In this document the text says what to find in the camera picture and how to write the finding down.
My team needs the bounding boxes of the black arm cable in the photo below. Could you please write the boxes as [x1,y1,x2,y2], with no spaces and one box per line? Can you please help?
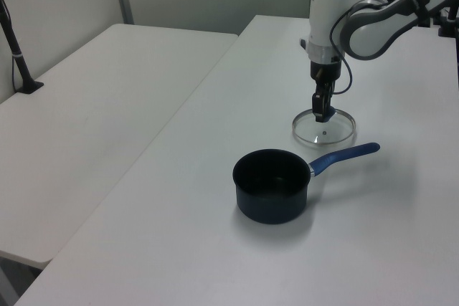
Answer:
[329,0,387,95]

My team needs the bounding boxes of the black table clamp stand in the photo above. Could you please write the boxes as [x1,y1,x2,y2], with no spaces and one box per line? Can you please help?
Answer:
[432,4,459,38]

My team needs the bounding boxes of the dark saucepan with blue handle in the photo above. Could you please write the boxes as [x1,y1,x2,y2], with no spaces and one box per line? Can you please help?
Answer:
[232,142,381,225]

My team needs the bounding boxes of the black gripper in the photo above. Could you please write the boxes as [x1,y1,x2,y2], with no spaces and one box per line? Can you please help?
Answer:
[309,61,342,123]

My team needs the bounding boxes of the glass lid with blue knob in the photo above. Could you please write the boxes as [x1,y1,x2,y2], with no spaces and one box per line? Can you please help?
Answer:
[291,106,357,147]

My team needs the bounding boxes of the black pole with clamp base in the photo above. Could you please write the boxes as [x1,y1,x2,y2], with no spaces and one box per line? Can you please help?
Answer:
[0,0,45,96]

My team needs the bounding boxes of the white side table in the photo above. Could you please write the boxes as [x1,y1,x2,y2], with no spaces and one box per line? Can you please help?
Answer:
[0,23,240,264]

